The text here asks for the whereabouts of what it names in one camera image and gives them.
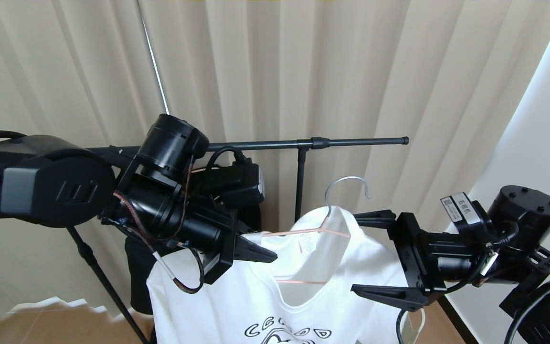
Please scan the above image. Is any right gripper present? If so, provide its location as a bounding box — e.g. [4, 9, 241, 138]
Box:
[350, 209, 491, 312]

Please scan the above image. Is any black garment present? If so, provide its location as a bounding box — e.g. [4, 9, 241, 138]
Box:
[124, 203, 263, 316]

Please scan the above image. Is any black clothes rack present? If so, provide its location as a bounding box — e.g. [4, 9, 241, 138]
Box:
[66, 136, 410, 344]

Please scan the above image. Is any beige curtain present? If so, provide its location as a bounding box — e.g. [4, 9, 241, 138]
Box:
[0, 0, 550, 311]

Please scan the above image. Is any white garment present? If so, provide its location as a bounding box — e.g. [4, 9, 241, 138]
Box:
[145, 206, 413, 344]

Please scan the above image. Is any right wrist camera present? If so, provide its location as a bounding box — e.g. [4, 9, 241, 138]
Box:
[440, 192, 496, 240]

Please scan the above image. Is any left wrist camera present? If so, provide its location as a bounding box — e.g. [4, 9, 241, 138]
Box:
[190, 160, 266, 209]

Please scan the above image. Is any pink clothes hanger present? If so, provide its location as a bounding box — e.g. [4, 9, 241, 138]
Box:
[260, 175, 372, 286]

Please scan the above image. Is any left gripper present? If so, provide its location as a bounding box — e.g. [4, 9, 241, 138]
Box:
[179, 200, 279, 286]

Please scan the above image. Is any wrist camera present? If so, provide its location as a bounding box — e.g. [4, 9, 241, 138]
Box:
[440, 192, 496, 240]
[190, 160, 266, 209]

